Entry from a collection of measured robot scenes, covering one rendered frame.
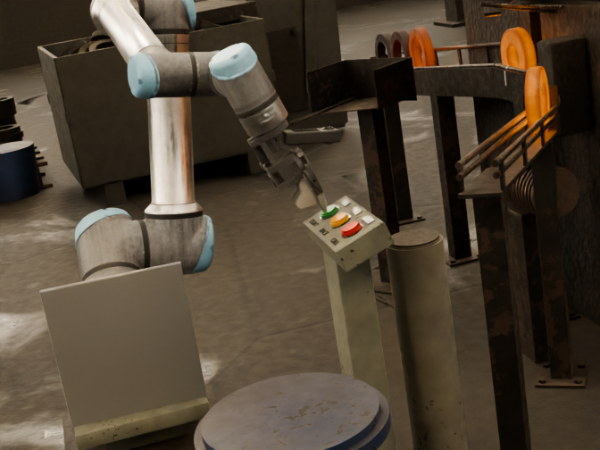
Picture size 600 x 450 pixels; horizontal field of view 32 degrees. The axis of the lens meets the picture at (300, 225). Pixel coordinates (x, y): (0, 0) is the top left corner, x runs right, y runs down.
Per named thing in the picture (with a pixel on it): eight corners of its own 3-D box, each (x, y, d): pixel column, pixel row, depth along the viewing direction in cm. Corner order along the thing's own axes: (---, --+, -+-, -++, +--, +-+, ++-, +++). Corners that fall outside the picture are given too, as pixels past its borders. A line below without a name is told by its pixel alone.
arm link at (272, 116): (271, 92, 209) (283, 98, 200) (283, 112, 211) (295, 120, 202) (234, 115, 208) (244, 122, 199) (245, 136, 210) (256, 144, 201)
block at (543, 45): (579, 125, 270) (572, 33, 263) (595, 129, 262) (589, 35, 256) (542, 133, 268) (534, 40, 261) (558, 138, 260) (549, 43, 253)
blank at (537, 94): (549, 144, 242) (535, 145, 243) (550, 84, 247) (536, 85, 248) (538, 116, 228) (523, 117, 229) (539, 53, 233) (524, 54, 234)
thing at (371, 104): (374, 266, 359) (345, 59, 338) (438, 274, 342) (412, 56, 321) (338, 287, 344) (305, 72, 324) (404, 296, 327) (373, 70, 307)
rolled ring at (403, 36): (402, 28, 358) (412, 27, 359) (386, 33, 376) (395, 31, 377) (412, 81, 361) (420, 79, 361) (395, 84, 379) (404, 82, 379)
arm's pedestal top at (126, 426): (79, 451, 243) (74, 436, 242) (72, 397, 273) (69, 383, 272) (212, 417, 250) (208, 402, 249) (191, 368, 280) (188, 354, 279)
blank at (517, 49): (506, 30, 289) (495, 32, 288) (530, 22, 274) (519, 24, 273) (516, 86, 290) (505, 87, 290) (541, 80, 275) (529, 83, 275)
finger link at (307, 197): (305, 223, 213) (284, 186, 210) (329, 208, 213) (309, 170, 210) (309, 227, 210) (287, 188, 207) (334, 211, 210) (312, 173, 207)
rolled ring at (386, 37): (386, 30, 376) (394, 29, 376) (370, 35, 394) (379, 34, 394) (395, 81, 378) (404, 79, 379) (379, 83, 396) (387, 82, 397)
